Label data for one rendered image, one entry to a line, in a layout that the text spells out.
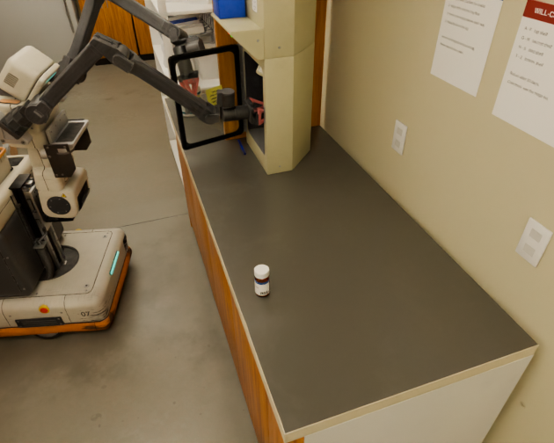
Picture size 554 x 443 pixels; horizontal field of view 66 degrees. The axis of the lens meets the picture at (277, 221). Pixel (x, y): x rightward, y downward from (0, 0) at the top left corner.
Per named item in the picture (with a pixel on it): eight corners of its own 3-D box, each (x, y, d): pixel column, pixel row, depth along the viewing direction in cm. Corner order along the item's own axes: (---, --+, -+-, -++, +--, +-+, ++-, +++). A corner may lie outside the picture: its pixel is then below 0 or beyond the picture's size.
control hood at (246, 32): (240, 37, 174) (238, 10, 168) (265, 60, 149) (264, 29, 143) (212, 39, 171) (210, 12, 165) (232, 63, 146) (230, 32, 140)
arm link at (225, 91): (205, 112, 176) (205, 123, 169) (203, 86, 168) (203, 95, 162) (234, 112, 177) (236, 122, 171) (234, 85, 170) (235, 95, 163)
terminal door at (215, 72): (244, 134, 198) (238, 43, 174) (182, 151, 185) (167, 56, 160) (243, 133, 198) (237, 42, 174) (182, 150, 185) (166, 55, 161)
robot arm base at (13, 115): (10, 111, 166) (-4, 124, 157) (22, 98, 164) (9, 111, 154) (29, 127, 171) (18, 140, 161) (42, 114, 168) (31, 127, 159)
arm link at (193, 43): (179, 35, 180) (168, 29, 172) (203, 27, 176) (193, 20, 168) (184, 64, 180) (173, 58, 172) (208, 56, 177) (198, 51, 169)
